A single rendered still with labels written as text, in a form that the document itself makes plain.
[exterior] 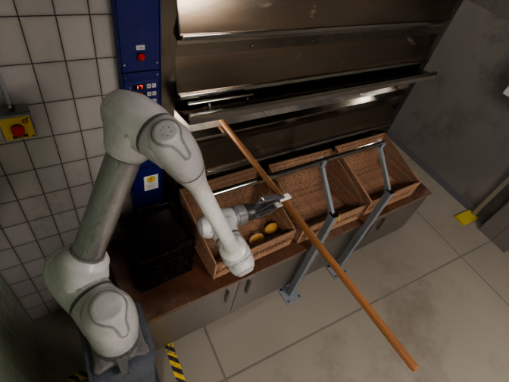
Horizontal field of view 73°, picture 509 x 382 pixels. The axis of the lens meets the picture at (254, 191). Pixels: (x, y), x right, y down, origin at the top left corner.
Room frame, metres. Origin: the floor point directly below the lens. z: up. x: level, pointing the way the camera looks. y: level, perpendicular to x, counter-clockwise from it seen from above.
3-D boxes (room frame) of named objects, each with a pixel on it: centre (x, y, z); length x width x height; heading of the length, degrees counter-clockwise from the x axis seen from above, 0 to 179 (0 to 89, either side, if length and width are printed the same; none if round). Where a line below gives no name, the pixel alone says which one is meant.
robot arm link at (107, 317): (0.40, 0.34, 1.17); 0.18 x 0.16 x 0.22; 61
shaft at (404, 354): (1.12, -0.10, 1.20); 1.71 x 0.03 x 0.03; 42
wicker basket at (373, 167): (2.10, -0.84, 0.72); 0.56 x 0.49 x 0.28; 132
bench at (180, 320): (1.60, -0.33, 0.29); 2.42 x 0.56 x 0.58; 132
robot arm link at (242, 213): (0.92, 0.04, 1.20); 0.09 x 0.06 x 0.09; 42
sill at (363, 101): (1.90, -0.20, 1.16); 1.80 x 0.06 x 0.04; 132
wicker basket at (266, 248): (1.30, 0.06, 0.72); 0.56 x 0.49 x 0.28; 134
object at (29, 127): (0.84, 0.87, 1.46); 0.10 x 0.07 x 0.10; 132
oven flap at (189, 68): (1.89, -0.21, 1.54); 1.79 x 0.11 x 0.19; 132
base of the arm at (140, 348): (0.38, 0.32, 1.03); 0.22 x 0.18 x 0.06; 39
